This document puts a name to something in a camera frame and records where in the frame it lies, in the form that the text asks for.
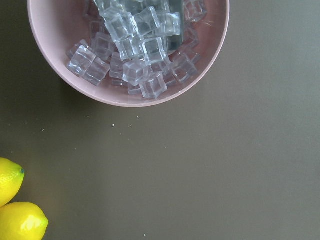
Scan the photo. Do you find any clear ice cube pile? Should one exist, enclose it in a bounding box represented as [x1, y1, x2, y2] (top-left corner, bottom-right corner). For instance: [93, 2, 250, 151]
[66, 0, 207, 99]

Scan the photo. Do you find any yellow lemon near bowl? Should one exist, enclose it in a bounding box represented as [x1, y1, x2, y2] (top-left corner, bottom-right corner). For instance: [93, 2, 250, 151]
[0, 157, 25, 207]

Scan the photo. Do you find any pink bowl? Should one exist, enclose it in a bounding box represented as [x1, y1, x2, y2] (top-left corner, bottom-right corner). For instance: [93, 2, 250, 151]
[27, 0, 230, 108]

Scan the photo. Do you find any yellow lemon far left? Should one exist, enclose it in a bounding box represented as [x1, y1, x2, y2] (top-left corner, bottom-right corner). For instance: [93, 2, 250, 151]
[0, 202, 49, 240]

